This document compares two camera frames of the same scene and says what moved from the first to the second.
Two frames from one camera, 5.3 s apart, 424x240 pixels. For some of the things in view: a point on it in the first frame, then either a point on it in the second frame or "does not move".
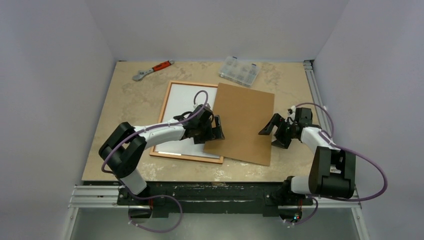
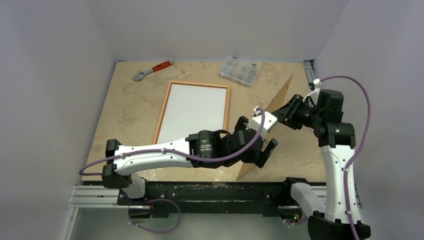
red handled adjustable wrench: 138,77 does not move
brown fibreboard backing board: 242,112 to 246,167
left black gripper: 218,134 to 259,158
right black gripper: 282,129 to 294,110
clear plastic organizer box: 237,70 does not move
